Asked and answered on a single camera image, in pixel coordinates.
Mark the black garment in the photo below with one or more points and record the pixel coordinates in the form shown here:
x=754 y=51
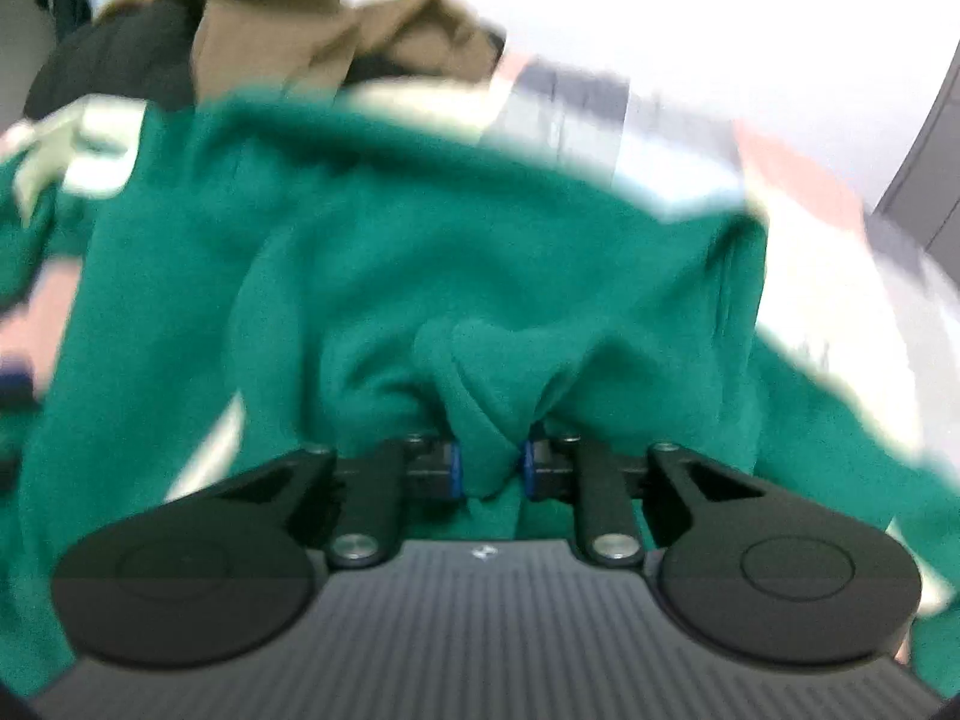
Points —
x=112 y=60

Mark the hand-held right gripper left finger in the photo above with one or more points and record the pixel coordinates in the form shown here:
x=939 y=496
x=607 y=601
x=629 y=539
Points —
x=454 y=469

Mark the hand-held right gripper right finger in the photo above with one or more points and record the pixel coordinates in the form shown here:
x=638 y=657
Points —
x=529 y=472

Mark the grey door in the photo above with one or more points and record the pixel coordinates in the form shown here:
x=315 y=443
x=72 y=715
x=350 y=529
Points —
x=930 y=187

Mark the green printed sweatshirt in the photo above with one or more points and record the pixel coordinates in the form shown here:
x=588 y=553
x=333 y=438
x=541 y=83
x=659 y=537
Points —
x=375 y=240

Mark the patchwork blanket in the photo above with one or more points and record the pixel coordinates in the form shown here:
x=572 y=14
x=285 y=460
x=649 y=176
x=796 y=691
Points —
x=810 y=255

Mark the brown garment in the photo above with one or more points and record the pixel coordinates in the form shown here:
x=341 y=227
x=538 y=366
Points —
x=300 y=37

